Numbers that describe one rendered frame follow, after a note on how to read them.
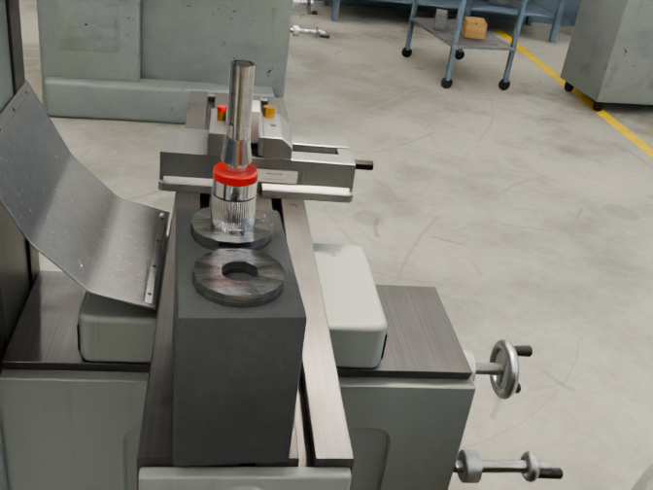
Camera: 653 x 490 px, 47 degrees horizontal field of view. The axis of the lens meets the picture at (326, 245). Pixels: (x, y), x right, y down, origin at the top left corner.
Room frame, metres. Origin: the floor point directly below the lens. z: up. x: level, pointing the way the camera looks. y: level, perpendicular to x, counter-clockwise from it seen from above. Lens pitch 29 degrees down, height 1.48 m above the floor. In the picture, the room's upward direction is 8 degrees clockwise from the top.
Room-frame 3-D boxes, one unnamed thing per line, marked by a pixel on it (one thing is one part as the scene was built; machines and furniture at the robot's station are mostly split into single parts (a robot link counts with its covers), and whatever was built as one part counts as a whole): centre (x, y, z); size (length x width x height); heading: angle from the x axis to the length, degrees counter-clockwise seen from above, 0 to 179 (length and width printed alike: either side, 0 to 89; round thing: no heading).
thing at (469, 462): (1.06, -0.40, 0.48); 0.22 x 0.06 x 0.06; 100
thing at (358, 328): (1.10, 0.15, 0.76); 0.50 x 0.35 x 0.12; 100
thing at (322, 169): (1.27, 0.15, 0.96); 0.35 x 0.15 x 0.11; 99
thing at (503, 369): (1.19, -0.35, 0.60); 0.16 x 0.12 x 0.12; 100
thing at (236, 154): (0.72, 0.10, 1.22); 0.03 x 0.03 x 0.11
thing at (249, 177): (0.72, 0.10, 1.16); 0.05 x 0.05 x 0.01
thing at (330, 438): (1.16, 0.16, 0.86); 1.24 x 0.23 x 0.08; 10
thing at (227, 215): (0.72, 0.10, 1.13); 0.05 x 0.05 x 0.06
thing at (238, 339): (0.67, 0.09, 1.00); 0.22 x 0.12 x 0.20; 14
